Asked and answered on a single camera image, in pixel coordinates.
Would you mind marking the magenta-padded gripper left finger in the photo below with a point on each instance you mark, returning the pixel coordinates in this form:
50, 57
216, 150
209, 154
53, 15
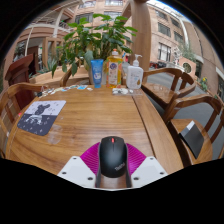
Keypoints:
76, 171

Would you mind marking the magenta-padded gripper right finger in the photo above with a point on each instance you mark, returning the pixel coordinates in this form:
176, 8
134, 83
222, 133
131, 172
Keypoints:
148, 171

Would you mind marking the black computer mouse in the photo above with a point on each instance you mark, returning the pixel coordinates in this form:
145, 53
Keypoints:
113, 156

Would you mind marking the grey patterned mouse pad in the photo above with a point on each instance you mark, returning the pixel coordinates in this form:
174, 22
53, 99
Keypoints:
40, 116

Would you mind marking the wooden armchair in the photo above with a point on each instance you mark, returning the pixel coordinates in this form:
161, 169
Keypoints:
160, 93
65, 76
180, 131
20, 87

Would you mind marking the black notebook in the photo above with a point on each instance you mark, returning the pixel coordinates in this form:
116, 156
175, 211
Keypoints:
192, 140

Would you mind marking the cream rectangular sticker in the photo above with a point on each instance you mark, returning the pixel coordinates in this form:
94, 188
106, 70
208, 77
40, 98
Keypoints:
56, 91

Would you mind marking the round blue sticker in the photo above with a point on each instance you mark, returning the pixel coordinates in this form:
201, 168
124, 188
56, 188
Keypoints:
65, 89

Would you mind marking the small white tag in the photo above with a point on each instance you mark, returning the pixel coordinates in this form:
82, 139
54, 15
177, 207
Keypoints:
90, 89

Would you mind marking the colourful sticker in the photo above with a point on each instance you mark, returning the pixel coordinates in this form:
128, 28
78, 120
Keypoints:
73, 88

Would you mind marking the clear plastic packet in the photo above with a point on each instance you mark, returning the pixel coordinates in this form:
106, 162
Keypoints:
121, 91

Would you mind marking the small black pouch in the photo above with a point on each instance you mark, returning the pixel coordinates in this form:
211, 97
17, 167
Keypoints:
40, 94

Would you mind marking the white pump bottle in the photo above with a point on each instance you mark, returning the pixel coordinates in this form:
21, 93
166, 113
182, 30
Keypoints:
134, 76

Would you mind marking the wooden planter bench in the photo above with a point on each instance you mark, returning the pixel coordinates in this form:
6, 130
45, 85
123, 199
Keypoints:
43, 79

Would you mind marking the blue tube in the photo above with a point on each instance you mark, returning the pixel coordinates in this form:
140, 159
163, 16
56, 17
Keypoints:
97, 73

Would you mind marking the yellow liquid bottle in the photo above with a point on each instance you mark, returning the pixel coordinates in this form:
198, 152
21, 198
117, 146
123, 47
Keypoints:
114, 71

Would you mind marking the spiky green agave plant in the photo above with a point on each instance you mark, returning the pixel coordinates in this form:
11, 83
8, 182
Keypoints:
48, 66

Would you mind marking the white stone statue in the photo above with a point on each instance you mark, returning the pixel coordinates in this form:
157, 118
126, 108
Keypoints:
177, 56

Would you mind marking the green potted plant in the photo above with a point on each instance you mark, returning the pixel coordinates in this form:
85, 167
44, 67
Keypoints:
96, 36

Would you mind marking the dark red wooden pedestal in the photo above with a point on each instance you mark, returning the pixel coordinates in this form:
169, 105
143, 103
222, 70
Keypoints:
20, 71

